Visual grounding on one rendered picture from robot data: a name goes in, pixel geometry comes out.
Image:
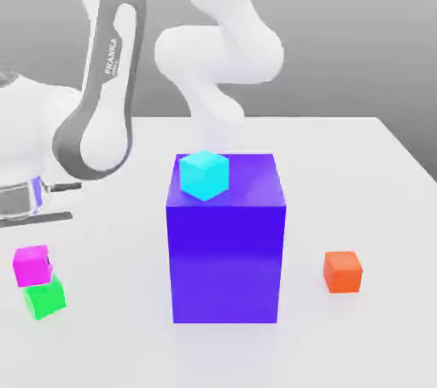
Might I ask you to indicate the small orange cube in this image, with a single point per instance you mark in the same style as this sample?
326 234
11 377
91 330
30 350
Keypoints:
343 273

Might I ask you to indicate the small magenta cube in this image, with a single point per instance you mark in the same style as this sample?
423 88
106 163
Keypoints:
30 267

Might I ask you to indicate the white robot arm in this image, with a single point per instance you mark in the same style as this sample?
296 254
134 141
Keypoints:
218 60

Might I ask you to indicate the large blue box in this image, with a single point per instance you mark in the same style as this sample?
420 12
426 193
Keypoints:
225 258

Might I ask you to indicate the small cyan cube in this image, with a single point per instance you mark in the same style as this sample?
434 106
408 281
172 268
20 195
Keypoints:
203 173

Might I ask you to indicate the small green cube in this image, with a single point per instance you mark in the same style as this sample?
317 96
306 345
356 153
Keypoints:
46 301

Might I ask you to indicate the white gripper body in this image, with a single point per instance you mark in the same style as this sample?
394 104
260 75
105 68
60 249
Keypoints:
30 224

